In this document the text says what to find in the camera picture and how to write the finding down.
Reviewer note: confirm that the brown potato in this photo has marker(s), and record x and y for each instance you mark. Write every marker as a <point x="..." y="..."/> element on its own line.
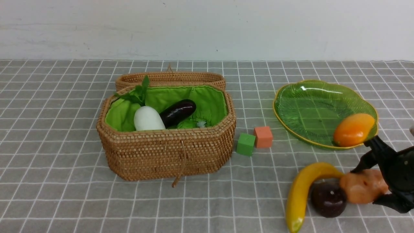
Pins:
<point x="363" y="187"/>

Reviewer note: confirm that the green foam cube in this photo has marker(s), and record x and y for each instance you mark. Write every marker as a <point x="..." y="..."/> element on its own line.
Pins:
<point x="245" y="144"/>

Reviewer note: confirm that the woven rattan basket green lining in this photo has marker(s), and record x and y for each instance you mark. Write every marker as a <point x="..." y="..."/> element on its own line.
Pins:
<point x="172" y="152"/>

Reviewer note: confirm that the grey checked tablecloth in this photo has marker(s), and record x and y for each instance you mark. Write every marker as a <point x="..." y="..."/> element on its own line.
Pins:
<point x="55" y="179"/>

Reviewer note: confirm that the white radish with leaves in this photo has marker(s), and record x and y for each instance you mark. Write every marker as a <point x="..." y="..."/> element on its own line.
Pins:
<point x="139" y="116"/>

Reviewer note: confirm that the dark purple eggplant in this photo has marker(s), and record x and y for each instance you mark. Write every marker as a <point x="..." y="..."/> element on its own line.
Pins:
<point x="178" y="112"/>

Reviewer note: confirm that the dark purple passion fruit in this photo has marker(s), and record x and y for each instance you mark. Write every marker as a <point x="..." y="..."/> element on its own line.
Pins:
<point x="328" y="199"/>

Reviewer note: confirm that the orange mango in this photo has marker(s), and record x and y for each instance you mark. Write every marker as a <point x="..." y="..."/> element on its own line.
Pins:
<point x="353" y="130"/>

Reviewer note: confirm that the orange foam cube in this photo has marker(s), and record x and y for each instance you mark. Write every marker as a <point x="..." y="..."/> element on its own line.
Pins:
<point x="264" y="137"/>

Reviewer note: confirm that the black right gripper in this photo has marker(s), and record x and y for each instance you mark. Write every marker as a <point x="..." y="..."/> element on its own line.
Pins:
<point x="397" y="171"/>

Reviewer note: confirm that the green bitter gourd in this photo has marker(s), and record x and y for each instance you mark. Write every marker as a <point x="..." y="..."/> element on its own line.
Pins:
<point x="192" y="123"/>

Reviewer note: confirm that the green glass leaf plate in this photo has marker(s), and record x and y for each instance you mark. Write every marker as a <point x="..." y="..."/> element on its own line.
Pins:
<point x="311" y="110"/>

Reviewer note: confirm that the woven rattan basket lid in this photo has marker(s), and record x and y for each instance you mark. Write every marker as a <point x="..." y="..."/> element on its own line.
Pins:
<point x="171" y="78"/>

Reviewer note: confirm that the yellow banana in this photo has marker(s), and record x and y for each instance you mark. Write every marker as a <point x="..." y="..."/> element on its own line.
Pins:
<point x="298" y="194"/>

